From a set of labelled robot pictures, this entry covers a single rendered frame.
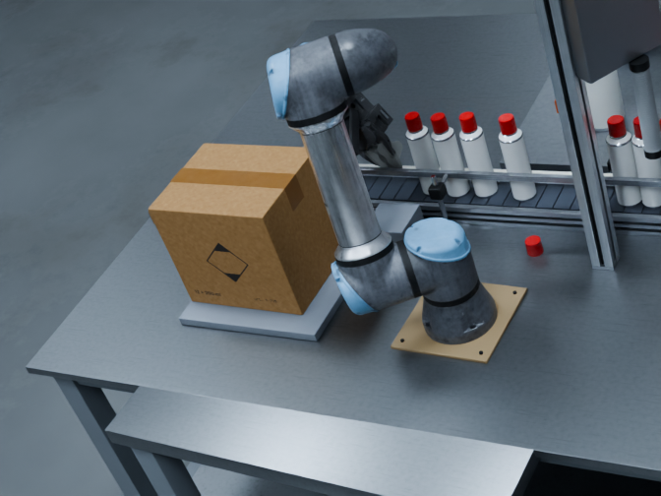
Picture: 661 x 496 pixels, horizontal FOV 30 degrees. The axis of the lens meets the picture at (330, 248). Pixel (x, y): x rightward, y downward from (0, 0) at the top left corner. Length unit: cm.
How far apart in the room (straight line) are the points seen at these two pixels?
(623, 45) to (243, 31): 379
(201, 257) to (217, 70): 303
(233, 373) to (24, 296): 221
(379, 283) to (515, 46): 118
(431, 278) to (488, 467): 38
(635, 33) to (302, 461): 99
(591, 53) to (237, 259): 87
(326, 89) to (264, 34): 357
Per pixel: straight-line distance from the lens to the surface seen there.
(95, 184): 516
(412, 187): 282
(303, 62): 221
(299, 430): 240
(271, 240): 250
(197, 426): 251
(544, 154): 281
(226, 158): 270
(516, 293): 252
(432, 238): 234
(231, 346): 265
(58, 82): 615
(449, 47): 343
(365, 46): 222
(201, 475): 331
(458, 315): 241
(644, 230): 260
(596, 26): 220
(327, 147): 225
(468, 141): 263
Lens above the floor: 246
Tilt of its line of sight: 36 degrees down
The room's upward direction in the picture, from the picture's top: 21 degrees counter-clockwise
